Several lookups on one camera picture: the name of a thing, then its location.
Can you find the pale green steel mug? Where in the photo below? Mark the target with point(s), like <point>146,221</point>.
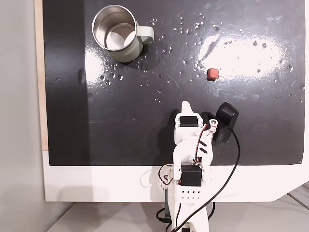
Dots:
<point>125,48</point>

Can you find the black table mat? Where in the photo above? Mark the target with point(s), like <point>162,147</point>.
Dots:
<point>144,108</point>

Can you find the black camera box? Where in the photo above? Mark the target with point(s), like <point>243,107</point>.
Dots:
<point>225,116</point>

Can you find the red cube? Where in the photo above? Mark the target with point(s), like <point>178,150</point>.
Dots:
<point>213,74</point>

